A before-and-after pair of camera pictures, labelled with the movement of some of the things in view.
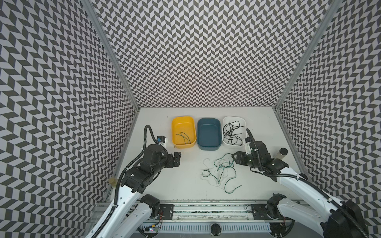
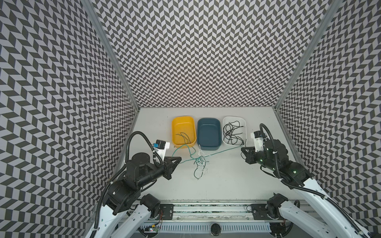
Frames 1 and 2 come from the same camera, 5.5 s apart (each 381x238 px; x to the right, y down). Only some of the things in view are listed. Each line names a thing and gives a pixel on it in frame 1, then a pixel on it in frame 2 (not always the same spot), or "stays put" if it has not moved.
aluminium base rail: [215, 211] stays put
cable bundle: [220, 171] -> [201, 163]
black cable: [228, 134] stays put
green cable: [186, 140] stays put
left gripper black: [170, 159] -> [166, 168]
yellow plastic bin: [183, 131] stays put
